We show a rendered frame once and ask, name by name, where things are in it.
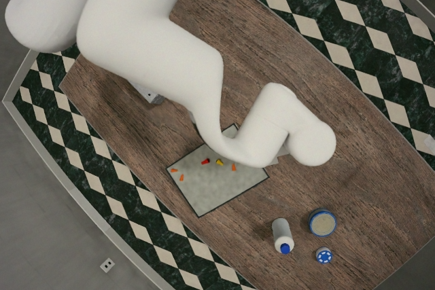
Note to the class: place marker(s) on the white bottle with blue cap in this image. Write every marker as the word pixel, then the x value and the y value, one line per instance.
pixel 282 236

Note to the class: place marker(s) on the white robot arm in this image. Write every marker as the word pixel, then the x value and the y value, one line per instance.
pixel 136 40

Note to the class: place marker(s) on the round tin with blue rim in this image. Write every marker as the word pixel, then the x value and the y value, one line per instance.
pixel 322 222

